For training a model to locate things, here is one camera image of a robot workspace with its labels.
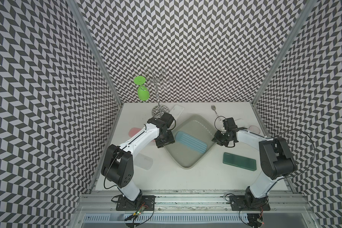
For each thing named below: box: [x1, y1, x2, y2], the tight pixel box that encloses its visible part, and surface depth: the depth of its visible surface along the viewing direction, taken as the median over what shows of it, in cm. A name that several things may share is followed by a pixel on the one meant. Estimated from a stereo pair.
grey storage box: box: [164, 114, 218, 170], surface depth 95 cm
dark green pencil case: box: [222, 152, 257, 172], surface depth 91 cm
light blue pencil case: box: [175, 131, 208, 154], surface depth 96 cm
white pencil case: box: [168, 104, 185, 121], surface depth 111 cm
